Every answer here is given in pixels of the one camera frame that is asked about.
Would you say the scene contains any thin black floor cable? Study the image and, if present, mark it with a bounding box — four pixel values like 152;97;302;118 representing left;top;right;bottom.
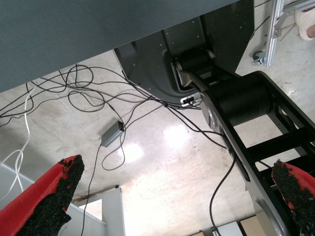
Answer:
0;63;228;149
209;147;238;233
101;129;126;171
82;144;103;236

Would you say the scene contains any small silver connector hub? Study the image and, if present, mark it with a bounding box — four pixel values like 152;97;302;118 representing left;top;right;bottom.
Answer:
180;93;201;107

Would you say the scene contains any black robot base chassis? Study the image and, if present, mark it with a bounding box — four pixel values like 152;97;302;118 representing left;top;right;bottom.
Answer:
113;0;255;104

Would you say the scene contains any dark grey table cloth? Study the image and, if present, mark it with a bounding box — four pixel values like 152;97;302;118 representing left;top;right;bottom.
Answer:
0;0;241;93

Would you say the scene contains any aluminium profile frame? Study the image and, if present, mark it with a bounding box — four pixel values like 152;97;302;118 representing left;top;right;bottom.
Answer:
252;0;315;68

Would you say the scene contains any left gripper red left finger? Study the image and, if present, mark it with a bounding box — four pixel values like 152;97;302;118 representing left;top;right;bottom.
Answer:
0;154;86;236

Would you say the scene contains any white floor cable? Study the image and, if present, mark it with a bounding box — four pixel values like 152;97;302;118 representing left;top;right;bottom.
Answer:
0;82;36;202

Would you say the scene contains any brown cardboard box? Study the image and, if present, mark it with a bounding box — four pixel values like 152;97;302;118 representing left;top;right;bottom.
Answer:
240;214;258;236

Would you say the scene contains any white shoe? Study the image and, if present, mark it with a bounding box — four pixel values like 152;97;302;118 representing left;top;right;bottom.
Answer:
294;6;315;41

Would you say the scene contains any black torso frame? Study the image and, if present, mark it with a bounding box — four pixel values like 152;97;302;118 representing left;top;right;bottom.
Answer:
172;48;315;236

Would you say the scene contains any grey caster wheel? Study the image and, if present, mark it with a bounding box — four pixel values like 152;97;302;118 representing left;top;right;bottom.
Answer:
252;50;265;66

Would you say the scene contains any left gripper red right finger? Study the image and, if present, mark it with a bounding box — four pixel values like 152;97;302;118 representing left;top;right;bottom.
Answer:
271;159;315;234

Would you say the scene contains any grey power adapter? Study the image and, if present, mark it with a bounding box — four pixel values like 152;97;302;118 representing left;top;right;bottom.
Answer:
101;120;126;148

